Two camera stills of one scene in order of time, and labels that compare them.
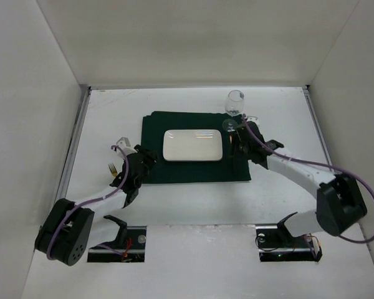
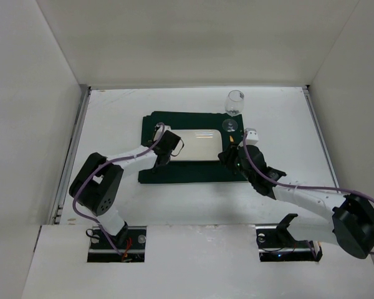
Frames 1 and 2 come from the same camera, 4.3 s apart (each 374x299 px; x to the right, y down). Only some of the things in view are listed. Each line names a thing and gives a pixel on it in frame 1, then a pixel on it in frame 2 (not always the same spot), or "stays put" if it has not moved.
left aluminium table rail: x=85 y=94 stays put
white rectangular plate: x=192 y=145 stays put
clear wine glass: x=234 y=104 stays put
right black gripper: x=240 y=141 → x=227 y=157
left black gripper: x=146 y=156 → x=159 y=159
